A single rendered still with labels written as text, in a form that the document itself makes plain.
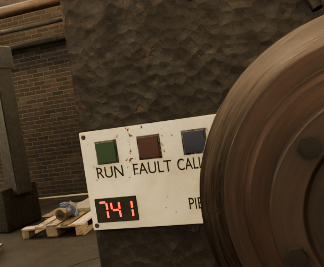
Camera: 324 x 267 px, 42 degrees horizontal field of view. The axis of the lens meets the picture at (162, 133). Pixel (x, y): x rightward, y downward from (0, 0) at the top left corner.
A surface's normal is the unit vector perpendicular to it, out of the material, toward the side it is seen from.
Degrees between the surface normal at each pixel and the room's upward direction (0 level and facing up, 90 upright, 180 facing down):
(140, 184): 90
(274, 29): 90
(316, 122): 90
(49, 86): 90
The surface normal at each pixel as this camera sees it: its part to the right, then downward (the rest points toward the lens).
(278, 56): -0.28, 0.09
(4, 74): 0.88, -0.13
